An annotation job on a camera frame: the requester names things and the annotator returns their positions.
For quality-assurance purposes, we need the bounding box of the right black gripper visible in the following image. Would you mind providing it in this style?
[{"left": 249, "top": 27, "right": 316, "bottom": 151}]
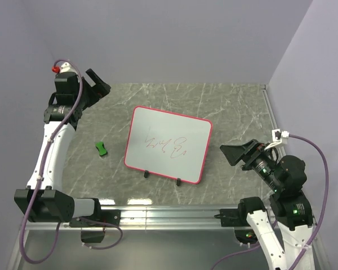
[{"left": 219, "top": 136, "right": 283, "bottom": 190}]

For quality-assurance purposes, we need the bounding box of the pink framed whiteboard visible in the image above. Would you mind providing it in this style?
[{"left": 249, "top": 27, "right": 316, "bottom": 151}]
[{"left": 124, "top": 106, "right": 213, "bottom": 185}]

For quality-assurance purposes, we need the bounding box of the green whiteboard eraser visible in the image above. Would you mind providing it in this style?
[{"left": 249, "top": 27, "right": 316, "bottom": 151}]
[{"left": 95, "top": 141, "right": 108, "bottom": 156}]

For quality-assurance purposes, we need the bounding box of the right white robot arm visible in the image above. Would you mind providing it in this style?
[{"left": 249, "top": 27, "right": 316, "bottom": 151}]
[{"left": 220, "top": 139, "right": 315, "bottom": 269}]

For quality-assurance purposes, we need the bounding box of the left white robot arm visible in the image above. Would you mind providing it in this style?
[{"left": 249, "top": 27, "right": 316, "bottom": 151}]
[{"left": 14, "top": 66, "right": 111, "bottom": 226}]

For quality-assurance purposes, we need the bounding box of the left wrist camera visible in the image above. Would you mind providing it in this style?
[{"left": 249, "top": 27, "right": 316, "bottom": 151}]
[{"left": 51, "top": 62, "right": 78, "bottom": 74}]

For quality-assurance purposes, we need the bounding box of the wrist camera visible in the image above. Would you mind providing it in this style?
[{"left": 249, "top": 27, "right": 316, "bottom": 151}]
[
  {"left": 265, "top": 129, "right": 290, "bottom": 151},
  {"left": 51, "top": 62, "right": 78, "bottom": 74}
]

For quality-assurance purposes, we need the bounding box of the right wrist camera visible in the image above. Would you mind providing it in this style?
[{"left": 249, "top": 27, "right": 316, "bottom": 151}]
[{"left": 265, "top": 129, "right": 290, "bottom": 151}]

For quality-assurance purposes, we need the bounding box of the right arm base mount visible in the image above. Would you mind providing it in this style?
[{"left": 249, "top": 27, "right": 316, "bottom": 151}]
[{"left": 214, "top": 208, "right": 257, "bottom": 246}]

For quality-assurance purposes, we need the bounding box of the wire whiteboard stand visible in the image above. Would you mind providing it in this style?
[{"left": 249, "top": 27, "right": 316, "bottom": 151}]
[{"left": 143, "top": 170, "right": 182, "bottom": 187}]

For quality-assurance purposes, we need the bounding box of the aluminium rail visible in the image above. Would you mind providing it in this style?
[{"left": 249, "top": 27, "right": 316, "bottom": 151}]
[{"left": 21, "top": 206, "right": 318, "bottom": 231}]

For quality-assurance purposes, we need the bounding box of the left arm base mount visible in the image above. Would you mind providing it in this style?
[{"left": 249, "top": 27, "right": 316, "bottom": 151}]
[{"left": 69, "top": 209, "right": 123, "bottom": 247}]

